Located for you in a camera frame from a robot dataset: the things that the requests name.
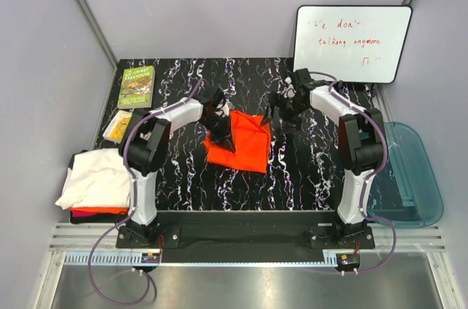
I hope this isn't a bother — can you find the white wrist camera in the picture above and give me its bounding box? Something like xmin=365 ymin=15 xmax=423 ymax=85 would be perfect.
xmin=279 ymin=77 xmax=296 ymax=99
xmin=215 ymin=101 xmax=231 ymax=118

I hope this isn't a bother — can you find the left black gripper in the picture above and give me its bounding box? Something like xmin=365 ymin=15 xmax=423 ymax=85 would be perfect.
xmin=200 ymin=113 xmax=235 ymax=152

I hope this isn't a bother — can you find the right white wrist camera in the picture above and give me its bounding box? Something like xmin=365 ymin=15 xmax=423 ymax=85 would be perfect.
xmin=279 ymin=77 xmax=296 ymax=99

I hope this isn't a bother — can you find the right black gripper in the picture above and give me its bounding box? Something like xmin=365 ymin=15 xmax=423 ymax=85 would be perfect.
xmin=260 ymin=92 xmax=309 ymax=136

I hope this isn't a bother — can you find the teal plastic bin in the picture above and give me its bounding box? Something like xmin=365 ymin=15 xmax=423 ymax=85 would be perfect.
xmin=367 ymin=122 xmax=444 ymax=229

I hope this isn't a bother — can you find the yellow small book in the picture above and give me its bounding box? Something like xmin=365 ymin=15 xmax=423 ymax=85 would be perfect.
xmin=103 ymin=110 xmax=132 ymax=143

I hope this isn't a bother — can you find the orange t shirt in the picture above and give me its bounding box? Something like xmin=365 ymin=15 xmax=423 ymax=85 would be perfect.
xmin=69 ymin=207 xmax=129 ymax=215
xmin=203 ymin=110 xmax=271 ymax=174

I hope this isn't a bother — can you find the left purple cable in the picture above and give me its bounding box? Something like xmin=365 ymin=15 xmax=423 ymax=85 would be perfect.
xmin=87 ymin=79 xmax=205 ymax=306

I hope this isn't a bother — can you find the green treehouse book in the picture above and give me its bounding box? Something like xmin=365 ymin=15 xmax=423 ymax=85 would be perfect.
xmin=117 ymin=66 xmax=155 ymax=110

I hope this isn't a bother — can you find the white dry erase board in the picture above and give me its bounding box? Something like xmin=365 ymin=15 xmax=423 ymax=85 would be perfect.
xmin=293 ymin=5 xmax=412 ymax=84

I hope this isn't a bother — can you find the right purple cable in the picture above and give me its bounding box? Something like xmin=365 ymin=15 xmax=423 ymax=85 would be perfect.
xmin=310 ymin=71 xmax=399 ymax=277

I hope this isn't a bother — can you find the purple cable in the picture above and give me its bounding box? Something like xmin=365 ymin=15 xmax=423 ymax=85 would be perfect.
xmin=310 ymin=71 xmax=399 ymax=277
xmin=87 ymin=79 xmax=205 ymax=306

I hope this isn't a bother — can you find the black marbled table mat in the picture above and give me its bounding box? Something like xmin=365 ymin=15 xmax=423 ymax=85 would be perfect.
xmin=94 ymin=56 xmax=389 ymax=212

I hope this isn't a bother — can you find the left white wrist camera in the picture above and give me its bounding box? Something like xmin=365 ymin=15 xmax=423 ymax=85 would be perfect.
xmin=215 ymin=101 xmax=231 ymax=118

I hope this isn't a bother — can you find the orange folded t shirt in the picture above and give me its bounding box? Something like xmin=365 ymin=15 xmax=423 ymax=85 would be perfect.
xmin=69 ymin=207 xmax=129 ymax=215

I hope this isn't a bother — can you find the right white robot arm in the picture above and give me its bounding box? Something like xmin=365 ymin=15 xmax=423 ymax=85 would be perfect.
xmin=261 ymin=68 xmax=388 ymax=248

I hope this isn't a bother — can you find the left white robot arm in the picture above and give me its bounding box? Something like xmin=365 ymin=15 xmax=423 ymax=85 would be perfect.
xmin=118 ymin=85 xmax=235 ymax=248

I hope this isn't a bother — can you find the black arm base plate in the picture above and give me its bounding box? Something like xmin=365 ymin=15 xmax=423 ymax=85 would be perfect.
xmin=116 ymin=211 xmax=375 ymax=250

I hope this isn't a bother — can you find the white folded t shirt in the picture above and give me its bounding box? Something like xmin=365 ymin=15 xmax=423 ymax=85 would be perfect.
xmin=55 ymin=148 xmax=131 ymax=210

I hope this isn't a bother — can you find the grey cable duct rail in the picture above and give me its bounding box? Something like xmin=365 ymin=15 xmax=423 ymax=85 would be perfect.
xmin=64 ymin=252 xmax=162 ymax=265

